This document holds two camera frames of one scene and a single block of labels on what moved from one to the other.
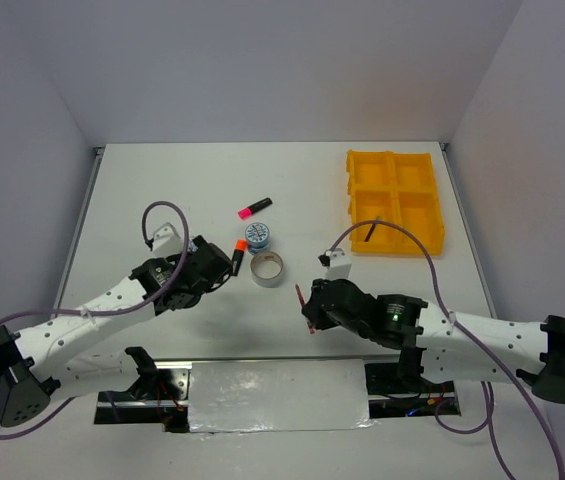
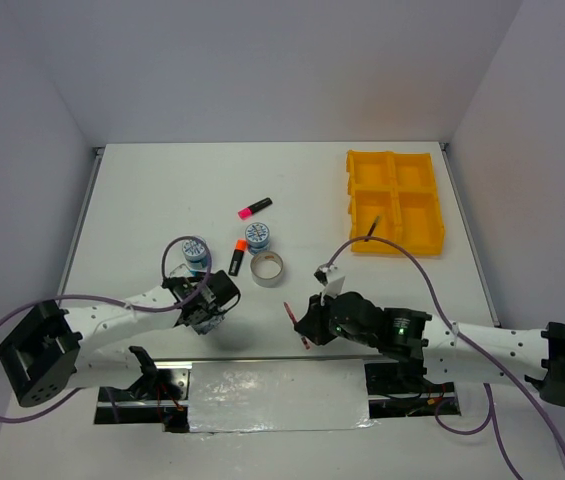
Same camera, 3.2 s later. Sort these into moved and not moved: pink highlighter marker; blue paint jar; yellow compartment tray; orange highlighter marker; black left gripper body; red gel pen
Moved: black left gripper body; red gel pen
Not moved: blue paint jar; orange highlighter marker; yellow compartment tray; pink highlighter marker
